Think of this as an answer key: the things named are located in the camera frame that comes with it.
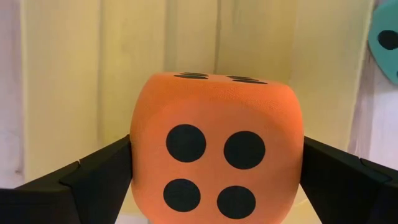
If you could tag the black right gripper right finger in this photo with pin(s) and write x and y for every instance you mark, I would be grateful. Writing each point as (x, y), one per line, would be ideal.
(348, 193)

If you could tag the orange foam die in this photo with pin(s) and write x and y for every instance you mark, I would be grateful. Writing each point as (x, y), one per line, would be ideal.
(217, 105)

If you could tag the yellow translucent plastic bin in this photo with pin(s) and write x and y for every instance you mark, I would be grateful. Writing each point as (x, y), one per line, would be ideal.
(264, 37)

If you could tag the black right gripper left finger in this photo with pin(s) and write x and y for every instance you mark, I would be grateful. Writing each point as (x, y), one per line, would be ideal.
(77, 193)

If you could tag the teal foam die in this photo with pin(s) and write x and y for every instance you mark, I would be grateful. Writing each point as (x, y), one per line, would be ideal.
(381, 68)

